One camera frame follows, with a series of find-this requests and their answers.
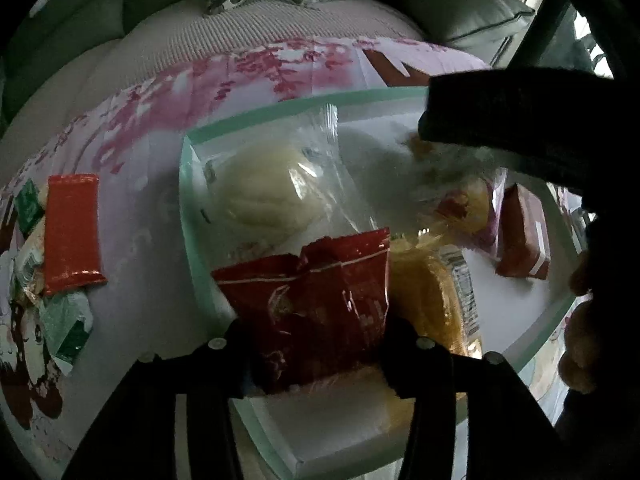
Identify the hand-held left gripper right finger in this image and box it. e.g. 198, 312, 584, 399
380, 316, 568, 480

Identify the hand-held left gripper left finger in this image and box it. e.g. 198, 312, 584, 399
62, 317, 261, 480

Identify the yellow cake clear packet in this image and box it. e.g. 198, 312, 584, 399
385, 237, 485, 441

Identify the crinkled dark red snack packet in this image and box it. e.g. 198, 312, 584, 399
211, 227, 392, 395

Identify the orange cake packet red label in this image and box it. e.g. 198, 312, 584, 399
412, 132, 496, 243

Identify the pink purple snack packet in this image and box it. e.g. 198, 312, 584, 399
477, 167, 508, 261

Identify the mint green shallow tray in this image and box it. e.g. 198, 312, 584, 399
179, 86, 593, 480

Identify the red snack box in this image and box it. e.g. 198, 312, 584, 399
495, 183, 552, 281

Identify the white bun clear packet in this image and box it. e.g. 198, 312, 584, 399
190, 104, 386, 266

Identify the person's right forearm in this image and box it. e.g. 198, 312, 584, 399
550, 385, 628, 480

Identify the person's right hand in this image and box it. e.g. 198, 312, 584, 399
559, 252, 598, 395

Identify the grey green sofa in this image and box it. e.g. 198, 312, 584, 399
0, 0, 538, 126

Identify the green and white candy packet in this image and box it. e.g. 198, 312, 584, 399
39, 290, 96, 367

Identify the flat red snack packet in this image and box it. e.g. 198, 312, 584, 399
44, 174, 108, 297

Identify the cream snack packet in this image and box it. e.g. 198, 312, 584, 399
12, 222, 51, 308

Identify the pink printed blanket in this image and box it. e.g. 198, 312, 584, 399
0, 35, 593, 480

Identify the pale pink seat cushion cover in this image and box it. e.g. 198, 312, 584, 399
0, 0, 426, 146

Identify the black window frame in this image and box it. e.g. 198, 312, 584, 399
492, 0, 576, 68

